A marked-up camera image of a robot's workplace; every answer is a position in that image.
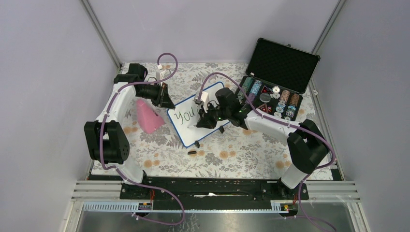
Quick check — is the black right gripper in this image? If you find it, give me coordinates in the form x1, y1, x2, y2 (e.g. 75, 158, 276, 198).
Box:
197, 101, 231, 130

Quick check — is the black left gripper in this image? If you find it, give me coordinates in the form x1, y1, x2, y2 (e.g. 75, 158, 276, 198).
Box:
136, 81, 175, 109

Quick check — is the blue framed whiteboard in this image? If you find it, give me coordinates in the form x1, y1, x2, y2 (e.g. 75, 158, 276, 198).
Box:
167, 94, 230, 148

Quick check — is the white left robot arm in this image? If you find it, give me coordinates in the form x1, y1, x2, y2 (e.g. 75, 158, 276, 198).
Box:
84, 63, 176, 199

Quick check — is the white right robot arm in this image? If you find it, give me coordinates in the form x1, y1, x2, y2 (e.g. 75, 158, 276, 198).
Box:
193, 87, 330, 199

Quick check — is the floral patterned table mat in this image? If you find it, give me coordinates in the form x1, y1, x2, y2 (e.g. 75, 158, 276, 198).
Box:
91, 62, 334, 180

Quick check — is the pink triangular box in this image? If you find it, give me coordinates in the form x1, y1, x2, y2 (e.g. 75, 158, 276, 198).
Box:
136, 99, 165, 134

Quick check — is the blue white poker chip stack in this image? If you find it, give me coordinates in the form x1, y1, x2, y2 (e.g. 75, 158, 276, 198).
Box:
248, 80, 262, 97

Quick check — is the triangular black red dealer button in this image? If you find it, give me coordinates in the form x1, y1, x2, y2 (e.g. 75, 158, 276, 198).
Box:
261, 86, 273, 94

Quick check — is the black poker chip case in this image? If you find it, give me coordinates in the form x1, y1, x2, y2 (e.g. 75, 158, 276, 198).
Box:
240, 38, 321, 121

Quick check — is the left base wiring connector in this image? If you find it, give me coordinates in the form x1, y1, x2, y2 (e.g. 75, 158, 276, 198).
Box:
138, 190, 155, 211

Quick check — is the base wiring connector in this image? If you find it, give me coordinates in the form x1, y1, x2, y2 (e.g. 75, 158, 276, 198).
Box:
138, 190, 155, 211
281, 193, 298, 217

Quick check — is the right base wiring connector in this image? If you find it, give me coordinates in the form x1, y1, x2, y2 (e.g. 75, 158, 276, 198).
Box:
281, 193, 298, 217

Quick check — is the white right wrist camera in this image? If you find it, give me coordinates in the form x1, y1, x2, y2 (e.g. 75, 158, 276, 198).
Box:
193, 91, 209, 105

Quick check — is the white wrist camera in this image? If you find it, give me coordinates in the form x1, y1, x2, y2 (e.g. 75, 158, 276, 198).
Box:
156, 64, 172, 82
193, 91, 209, 105

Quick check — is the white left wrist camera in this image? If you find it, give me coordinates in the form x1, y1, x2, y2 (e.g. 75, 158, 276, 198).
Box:
156, 64, 172, 82

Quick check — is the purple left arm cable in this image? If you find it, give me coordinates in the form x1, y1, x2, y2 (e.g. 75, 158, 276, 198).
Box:
98, 53, 187, 226

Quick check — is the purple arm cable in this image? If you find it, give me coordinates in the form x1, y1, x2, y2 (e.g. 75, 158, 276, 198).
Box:
193, 72, 337, 232
98, 53, 187, 226

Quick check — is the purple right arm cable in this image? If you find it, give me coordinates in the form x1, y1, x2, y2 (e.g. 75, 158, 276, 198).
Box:
193, 72, 337, 232

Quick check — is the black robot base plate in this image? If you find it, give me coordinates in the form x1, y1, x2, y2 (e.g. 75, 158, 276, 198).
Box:
120, 176, 298, 210

